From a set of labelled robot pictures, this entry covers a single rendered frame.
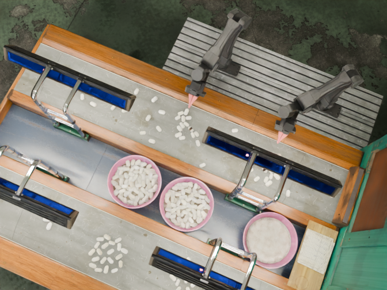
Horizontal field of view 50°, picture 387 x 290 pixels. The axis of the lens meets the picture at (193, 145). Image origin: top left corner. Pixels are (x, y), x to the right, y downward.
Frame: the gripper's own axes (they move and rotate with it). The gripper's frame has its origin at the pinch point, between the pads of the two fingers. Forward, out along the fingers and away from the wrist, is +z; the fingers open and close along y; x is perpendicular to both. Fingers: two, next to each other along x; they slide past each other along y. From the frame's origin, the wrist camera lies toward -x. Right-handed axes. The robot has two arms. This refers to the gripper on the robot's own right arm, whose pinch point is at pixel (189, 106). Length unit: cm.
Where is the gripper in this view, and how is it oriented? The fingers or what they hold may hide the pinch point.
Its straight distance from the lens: 209.2
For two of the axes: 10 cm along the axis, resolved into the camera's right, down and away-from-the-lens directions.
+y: 9.1, 4.0, -0.4
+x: 1.6, -2.7, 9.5
